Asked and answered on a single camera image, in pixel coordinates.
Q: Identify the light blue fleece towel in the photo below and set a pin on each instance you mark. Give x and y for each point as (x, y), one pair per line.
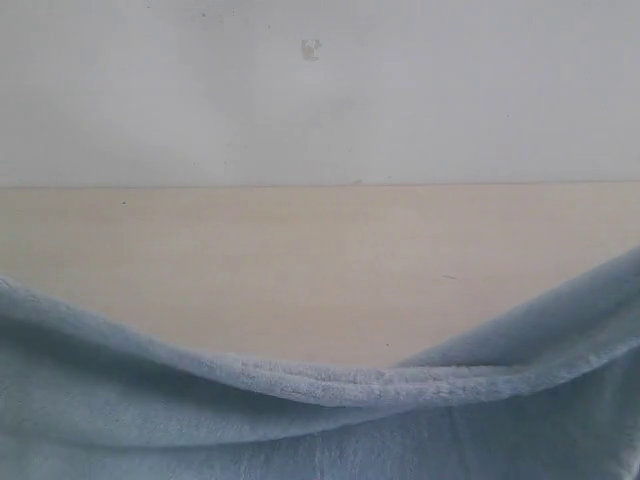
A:
(549, 390)

